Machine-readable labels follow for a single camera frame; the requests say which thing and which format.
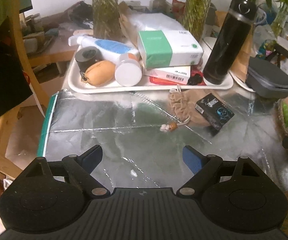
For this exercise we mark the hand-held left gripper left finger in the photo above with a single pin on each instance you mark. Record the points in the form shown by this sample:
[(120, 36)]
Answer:
[(94, 156)]

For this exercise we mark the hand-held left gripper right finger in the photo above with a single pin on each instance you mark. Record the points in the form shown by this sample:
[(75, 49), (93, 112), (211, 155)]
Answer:
[(191, 158)]

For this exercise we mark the silver foil mat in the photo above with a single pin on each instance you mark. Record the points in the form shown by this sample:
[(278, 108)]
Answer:
[(96, 120)]

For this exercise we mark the grey zip case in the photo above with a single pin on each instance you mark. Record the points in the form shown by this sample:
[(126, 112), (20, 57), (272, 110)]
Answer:
[(268, 80)]

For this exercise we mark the small black printed box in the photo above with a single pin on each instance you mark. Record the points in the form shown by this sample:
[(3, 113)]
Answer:
[(214, 110)]

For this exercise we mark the small black tripod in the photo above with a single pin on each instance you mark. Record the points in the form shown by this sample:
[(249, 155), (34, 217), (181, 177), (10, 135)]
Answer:
[(278, 55)]

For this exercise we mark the white plastic tray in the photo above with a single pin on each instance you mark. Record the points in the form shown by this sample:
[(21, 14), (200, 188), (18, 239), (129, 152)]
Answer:
[(76, 83)]

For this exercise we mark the small black clip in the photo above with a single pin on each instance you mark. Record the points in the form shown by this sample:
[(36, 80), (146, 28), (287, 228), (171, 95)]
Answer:
[(195, 78)]

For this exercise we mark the red flat case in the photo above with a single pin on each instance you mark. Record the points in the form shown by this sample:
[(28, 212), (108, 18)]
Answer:
[(164, 81)]

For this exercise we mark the tan zip pouch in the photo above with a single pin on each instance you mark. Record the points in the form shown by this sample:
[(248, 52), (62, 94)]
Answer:
[(101, 73)]

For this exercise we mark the pink white flat box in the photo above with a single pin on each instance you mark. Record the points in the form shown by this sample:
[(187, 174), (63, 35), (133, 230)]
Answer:
[(169, 73)]

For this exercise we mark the white round jar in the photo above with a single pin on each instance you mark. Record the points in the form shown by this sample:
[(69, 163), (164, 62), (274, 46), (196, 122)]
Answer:
[(128, 72)]

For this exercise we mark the black tape roll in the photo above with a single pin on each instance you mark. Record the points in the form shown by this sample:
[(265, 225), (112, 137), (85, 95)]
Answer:
[(87, 57)]

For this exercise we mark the black thermos bottle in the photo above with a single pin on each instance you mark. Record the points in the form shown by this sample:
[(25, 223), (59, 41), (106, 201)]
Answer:
[(226, 42)]

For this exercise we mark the white blue spray bottle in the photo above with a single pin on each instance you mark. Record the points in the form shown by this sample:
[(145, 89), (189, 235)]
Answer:
[(109, 47)]

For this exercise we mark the wooden side table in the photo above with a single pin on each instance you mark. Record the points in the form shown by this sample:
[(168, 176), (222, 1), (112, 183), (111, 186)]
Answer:
[(54, 52)]

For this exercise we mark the green white tissue pack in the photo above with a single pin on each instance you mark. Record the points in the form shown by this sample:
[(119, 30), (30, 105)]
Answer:
[(166, 50)]

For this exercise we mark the black hanging cloth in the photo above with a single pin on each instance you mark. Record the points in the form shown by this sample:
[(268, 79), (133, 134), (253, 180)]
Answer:
[(4, 80)]

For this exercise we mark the wooden chair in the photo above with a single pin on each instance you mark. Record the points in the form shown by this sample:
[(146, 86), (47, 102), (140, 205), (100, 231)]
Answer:
[(16, 42)]

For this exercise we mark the white plastic wrapped package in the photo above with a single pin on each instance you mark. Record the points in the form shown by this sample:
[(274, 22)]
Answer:
[(154, 22)]

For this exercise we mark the dark cloth pile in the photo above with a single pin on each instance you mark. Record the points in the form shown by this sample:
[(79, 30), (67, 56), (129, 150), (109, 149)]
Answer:
[(66, 15)]

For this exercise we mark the glass jar dark contents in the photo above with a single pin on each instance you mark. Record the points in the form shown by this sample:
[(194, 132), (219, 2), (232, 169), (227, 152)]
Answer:
[(160, 2)]

